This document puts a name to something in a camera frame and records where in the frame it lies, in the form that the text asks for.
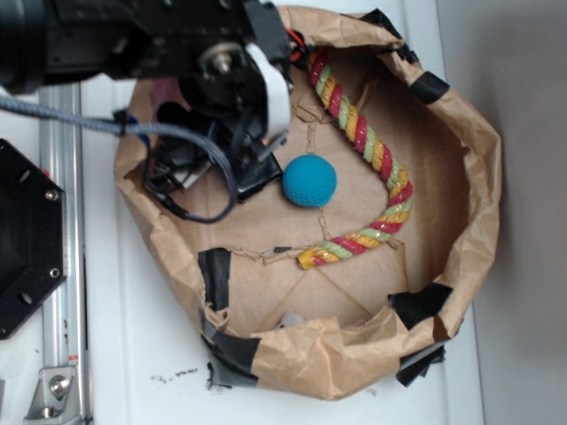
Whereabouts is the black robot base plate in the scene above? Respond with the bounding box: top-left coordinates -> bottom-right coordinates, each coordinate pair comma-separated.
1,139 -> 66,340

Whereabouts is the blue dimpled ball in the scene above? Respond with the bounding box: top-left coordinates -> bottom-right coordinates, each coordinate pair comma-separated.
282,155 -> 338,208

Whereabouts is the grey braided cable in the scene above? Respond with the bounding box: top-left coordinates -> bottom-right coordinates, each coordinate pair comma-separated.
0,95 -> 238,187

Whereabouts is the black box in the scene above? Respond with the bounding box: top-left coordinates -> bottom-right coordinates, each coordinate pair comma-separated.
232,154 -> 284,203

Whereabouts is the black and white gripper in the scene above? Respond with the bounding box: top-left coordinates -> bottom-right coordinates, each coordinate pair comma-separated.
179,1 -> 291,164

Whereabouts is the aluminium rail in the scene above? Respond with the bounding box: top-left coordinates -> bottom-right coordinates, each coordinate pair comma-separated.
37,83 -> 93,425

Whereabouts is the multicoloured twisted rope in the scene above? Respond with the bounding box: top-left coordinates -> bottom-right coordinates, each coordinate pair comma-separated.
297,49 -> 415,271

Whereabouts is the brown paper bin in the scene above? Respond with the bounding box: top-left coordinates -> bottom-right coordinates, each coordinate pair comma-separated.
114,6 -> 501,399

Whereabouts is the metal corner bracket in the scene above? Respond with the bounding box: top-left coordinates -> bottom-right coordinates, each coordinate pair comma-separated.
23,367 -> 82,425

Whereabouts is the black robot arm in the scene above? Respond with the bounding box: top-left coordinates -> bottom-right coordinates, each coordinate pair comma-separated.
1,0 -> 291,160

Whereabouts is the thin black cable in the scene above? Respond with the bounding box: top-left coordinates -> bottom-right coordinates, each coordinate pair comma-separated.
141,132 -> 240,224

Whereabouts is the white object under paper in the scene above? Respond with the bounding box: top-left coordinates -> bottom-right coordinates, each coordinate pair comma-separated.
276,312 -> 306,329

